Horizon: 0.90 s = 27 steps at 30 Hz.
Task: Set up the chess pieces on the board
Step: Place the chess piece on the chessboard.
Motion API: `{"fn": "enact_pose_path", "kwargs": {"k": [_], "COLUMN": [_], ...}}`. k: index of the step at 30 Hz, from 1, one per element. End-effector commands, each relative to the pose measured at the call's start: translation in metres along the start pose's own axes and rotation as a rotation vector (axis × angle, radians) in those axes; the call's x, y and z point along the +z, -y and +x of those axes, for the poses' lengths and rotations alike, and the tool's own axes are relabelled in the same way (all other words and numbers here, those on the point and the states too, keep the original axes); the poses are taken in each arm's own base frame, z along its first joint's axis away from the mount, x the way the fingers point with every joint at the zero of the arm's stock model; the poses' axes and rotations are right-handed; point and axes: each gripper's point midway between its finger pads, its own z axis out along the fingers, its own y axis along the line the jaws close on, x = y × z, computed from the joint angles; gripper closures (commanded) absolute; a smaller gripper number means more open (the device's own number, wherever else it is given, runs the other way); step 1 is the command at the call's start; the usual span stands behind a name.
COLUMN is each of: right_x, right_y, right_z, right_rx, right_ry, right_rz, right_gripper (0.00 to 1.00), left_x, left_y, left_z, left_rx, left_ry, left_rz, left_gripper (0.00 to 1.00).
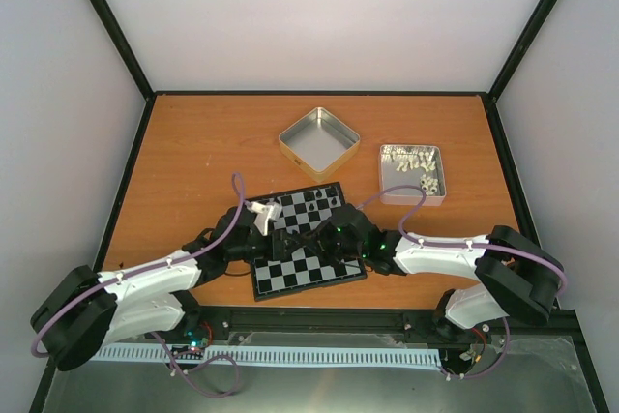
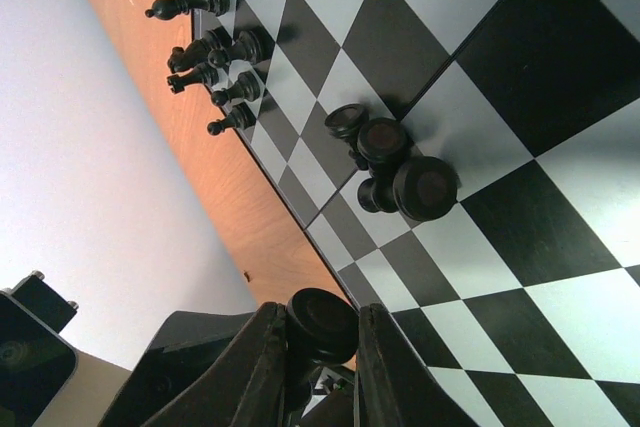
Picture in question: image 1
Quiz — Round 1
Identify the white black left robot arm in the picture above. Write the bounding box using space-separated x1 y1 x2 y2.
30 202 283 371

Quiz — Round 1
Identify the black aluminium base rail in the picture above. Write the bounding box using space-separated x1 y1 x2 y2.
62 301 579 349

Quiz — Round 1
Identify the black front left frame post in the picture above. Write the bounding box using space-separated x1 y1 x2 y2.
89 0 155 102

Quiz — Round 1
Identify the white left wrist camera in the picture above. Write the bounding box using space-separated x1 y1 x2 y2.
245 201 282 236

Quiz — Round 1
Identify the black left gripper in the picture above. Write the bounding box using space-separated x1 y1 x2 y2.
227 230 305 262

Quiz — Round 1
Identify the white patterned tin lid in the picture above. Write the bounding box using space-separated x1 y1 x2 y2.
378 144 447 207

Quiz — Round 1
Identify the black white chess board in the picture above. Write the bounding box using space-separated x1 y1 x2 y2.
251 182 367 301

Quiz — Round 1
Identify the white chess pieces pile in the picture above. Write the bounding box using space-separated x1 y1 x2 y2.
395 151 439 195

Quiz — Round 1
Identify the gold square tin box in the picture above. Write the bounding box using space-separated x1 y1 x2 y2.
279 107 361 183

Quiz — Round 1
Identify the black enclosure frame post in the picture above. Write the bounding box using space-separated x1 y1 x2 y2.
488 0 558 103

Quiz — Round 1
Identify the light blue cable duct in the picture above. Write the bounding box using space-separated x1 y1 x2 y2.
93 343 441 370

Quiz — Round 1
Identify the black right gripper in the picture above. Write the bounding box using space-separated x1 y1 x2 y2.
301 221 366 267

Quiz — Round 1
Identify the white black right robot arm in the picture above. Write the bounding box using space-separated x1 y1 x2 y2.
310 204 567 329

